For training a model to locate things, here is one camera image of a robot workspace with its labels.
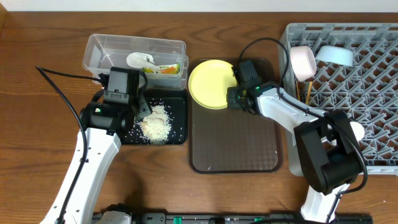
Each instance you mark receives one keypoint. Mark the pink bowl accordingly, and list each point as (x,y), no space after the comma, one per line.
(303,62)

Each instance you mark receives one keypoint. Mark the gray dishwasher rack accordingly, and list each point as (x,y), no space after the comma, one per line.
(367,91)

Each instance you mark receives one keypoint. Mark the yellow green snack wrapper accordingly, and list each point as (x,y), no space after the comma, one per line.
(163,69)

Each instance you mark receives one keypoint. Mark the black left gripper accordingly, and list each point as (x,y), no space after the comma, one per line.
(143,106)

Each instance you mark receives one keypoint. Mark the wooden chopstick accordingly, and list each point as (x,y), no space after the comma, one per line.
(308,93)
(297,90)

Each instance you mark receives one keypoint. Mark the yellow plate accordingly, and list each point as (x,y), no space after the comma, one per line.
(209,81)

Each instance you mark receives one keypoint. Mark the black tray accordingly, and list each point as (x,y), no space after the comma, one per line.
(179,105)

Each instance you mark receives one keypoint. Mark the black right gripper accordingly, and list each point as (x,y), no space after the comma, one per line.
(234,101)

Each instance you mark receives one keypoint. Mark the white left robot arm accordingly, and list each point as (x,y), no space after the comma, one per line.
(103,124)

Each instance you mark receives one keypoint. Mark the white paper napkin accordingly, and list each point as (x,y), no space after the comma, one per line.
(140,60)

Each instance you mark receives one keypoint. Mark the brown serving tray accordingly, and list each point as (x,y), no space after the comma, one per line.
(232,141)

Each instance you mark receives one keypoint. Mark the small white green cup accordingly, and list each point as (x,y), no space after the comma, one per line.
(358,130)

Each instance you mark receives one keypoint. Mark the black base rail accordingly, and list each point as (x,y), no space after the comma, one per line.
(121,213)

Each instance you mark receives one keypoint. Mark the light blue bowl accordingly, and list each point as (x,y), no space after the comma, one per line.
(335,55)

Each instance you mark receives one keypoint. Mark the pile of rice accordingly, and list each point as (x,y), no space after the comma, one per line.
(159,128)

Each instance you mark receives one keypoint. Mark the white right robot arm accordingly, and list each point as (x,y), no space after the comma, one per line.
(327,145)

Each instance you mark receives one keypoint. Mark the clear plastic waste bin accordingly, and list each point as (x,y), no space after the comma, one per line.
(104,51)

